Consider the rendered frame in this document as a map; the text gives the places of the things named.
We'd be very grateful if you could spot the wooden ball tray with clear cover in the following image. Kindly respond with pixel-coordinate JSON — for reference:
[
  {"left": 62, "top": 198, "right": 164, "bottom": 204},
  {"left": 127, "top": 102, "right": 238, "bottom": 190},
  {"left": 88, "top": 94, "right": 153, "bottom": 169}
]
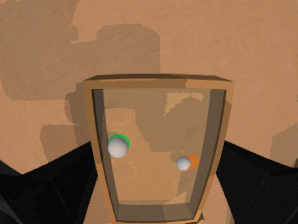
[{"left": 82, "top": 74, "right": 235, "bottom": 224}]

